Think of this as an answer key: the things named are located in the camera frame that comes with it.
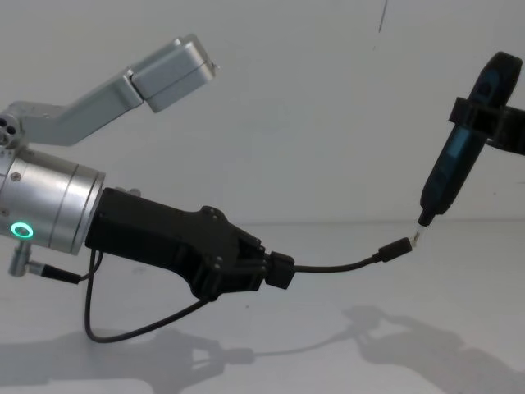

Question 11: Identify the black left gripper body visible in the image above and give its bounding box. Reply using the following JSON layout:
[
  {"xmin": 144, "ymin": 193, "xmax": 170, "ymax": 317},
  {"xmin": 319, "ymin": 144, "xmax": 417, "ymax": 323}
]
[{"xmin": 84, "ymin": 186, "xmax": 264, "ymax": 301}]

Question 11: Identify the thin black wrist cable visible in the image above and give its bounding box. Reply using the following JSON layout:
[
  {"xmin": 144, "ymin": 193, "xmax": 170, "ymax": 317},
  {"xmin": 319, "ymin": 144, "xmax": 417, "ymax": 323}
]
[{"xmin": 30, "ymin": 248, "xmax": 208, "ymax": 343}]

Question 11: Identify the white curtain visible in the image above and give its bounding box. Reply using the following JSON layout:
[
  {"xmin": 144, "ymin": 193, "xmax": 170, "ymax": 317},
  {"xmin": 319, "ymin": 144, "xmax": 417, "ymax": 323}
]
[{"xmin": 0, "ymin": 0, "xmax": 525, "ymax": 227}]

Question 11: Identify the white table cloth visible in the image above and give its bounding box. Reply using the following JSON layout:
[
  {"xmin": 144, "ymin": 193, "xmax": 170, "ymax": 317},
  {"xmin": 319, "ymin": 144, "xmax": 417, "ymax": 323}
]
[{"xmin": 0, "ymin": 221, "xmax": 525, "ymax": 394}]

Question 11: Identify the black handheld device blue panel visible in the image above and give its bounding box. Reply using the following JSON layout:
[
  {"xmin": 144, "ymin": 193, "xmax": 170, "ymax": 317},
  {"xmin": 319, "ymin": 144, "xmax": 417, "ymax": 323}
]
[{"xmin": 417, "ymin": 51, "xmax": 525, "ymax": 229}]

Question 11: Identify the black cable with plug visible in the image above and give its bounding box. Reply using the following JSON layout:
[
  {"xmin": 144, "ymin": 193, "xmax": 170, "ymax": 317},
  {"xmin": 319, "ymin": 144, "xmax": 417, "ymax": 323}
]
[{"xmin": 291, "ymin": 234, "xmax": 426, "ymax": 274}]

